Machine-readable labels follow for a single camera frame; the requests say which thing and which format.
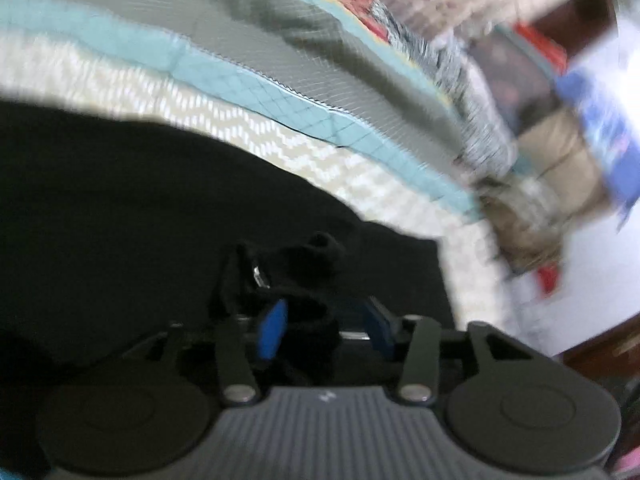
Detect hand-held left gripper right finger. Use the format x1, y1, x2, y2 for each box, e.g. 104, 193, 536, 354
360, 297, 556, 405

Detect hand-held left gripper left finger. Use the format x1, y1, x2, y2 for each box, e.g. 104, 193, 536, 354
120, 299, 290, 406

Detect black pants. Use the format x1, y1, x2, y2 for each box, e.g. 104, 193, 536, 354
0, 100, 457, 388

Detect blue printed bag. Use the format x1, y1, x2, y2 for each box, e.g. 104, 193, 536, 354
554, 67, 638, 228

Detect zigzag striped patterned quilt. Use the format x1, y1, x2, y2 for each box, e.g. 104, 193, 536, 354
0, 0, 518, 333

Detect beige sack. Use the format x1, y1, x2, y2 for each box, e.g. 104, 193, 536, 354
517, 107, 608, 191

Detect olive crumpled cloth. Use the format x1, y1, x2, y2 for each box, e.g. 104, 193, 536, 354
472, 172, 568, 276

